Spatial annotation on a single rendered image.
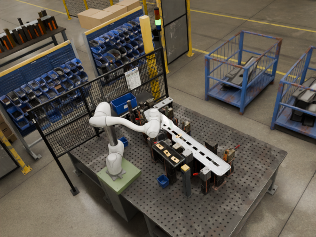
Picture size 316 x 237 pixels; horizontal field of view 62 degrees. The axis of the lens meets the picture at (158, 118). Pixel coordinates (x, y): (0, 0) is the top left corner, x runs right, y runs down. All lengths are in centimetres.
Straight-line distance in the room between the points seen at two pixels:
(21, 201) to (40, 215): 44
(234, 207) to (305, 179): 153
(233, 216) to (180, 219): 51
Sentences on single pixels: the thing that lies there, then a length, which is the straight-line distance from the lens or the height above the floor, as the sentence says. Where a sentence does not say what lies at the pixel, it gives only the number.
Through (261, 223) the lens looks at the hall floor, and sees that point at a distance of 367.
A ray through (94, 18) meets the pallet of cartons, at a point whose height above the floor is 134.
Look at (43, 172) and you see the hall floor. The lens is 472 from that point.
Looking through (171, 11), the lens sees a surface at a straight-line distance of 589.
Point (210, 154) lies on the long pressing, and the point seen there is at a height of 100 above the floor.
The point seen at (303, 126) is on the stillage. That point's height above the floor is 16.
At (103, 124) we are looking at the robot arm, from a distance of 261.
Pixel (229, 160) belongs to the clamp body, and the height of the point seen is 98.
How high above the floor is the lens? 319
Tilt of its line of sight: 41 degrees down
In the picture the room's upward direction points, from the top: 9 degrees counter-clockwise
